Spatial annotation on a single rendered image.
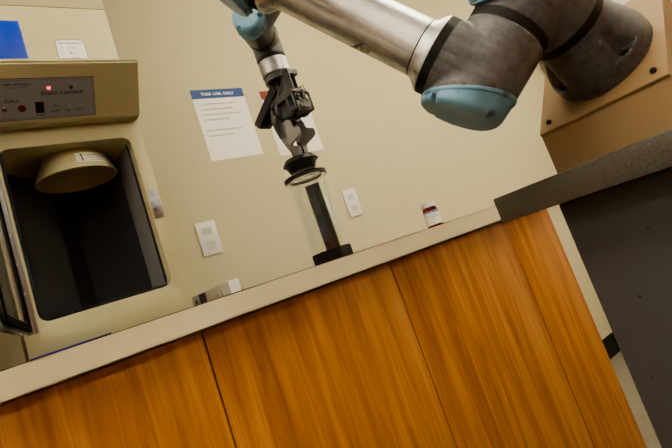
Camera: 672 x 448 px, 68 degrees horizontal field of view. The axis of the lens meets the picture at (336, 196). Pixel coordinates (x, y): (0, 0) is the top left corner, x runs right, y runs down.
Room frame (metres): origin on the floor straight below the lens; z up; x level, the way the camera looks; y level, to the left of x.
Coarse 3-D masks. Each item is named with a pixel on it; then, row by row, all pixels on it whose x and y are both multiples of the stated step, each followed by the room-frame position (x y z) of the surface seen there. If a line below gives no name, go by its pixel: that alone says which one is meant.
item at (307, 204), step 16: (304, 176) 1.15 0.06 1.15; (320, 176) 1.18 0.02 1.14; (304, 192) 1.16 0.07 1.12; (320, 192) 1.17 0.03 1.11; (304, 208) 1.17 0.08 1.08; (320, 208) 1.16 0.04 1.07; (304, 224) 1.18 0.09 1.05; (320, 224) 1.16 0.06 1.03; (336, 224) 1.17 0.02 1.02; (320, 240) 1.16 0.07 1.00; (336, 240) 1.16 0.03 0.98
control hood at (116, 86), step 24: (0, 72) 0.88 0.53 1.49; (24, 72) 0.90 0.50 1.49; (48, 72) 0.93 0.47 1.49; (72, 72) 0.96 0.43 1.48; (96, 72) 0.99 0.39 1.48; (120, 72) 1.02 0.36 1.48; (96, 96) 1.01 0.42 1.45; (120, 96) 1.04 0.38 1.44; (24, 120) 0.95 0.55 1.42; (48, 120) 0.98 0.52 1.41; (72, 120) 1.01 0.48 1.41; (96, 120) 1.05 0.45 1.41; (120, 120) 1.09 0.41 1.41
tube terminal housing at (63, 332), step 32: (32, 32) 1.01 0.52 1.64; (64, 32) 1.05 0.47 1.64; (96, 32) 1.10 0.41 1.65; (32, 128) 0.98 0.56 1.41; (64, 128) 1.02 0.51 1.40; (96, 128) 1.06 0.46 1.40; (128, 128) 1.10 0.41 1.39; (32, 160) 1.04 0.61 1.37; (160, 224) 1.11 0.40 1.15; (160, 256) 1.12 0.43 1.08; (160, 288) 1.08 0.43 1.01; (64, 320) 0.96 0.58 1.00; (96, 320) 1.00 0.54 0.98; (128, 320) 1.03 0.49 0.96; (32, 352) 0.93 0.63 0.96
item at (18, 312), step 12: (0, 216) 0.89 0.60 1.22; (0, 228) 0.85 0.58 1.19; (0, 240) 0.81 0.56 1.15; (0, 252) 0.78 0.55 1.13; (0, 264) 0.75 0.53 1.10; (12, 264) 0.89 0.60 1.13; (0, 276) 0.73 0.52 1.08; (12, 276) 0.85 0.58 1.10; (12, 288) 0.82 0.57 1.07; (0, 300) 0.68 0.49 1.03; (12, 300) 0.79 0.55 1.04; (12, 312) 0.76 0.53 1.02; (24, 312) 0.89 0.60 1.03; (0, 324) 0.65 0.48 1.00; (24, 336) 0.86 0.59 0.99
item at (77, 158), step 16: (48, 160) 1.04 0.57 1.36; (64, 160) 1.04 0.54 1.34; (80, 160) 1.04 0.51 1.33; (96, 160) 1.07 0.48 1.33; (48, 176) 1.03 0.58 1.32; (64, 176) 1.15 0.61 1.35; (80, 176) 1.18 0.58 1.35; (96, 176) 1.18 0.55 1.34; (112, 176) 1.17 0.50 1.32; (48, 192) 1.12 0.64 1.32; (64, 192) 1.16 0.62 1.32
